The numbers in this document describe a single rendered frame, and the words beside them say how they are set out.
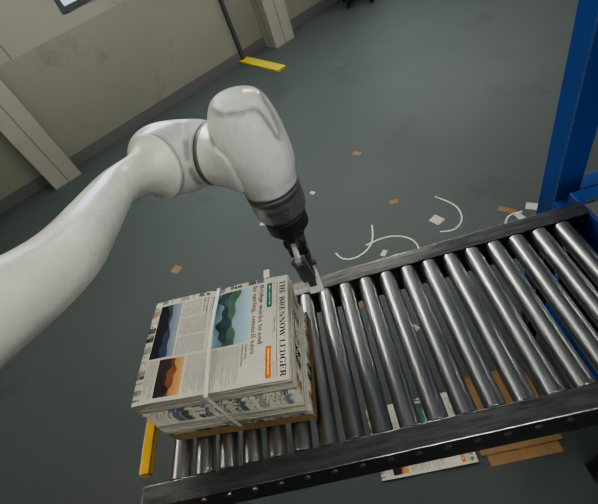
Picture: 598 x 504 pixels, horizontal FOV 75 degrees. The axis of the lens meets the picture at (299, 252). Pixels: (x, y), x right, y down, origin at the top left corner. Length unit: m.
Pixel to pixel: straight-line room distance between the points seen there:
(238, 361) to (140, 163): 0.49
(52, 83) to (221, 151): 4.34
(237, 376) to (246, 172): 0.48
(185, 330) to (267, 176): 0.56
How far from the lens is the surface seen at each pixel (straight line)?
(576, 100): 1.36
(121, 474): 2.30
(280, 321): 0.91
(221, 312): 1.00
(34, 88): 4.86
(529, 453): 1.85
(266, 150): 0.55
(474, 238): 1.29
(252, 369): 0.88
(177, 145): 0.63
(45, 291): 0.36
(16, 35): 4.81
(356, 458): 1.00
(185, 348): 0.99
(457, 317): 1.12
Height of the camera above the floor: 1.76
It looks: 45 degrees down
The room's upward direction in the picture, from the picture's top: 24 degrees counter-clockwise
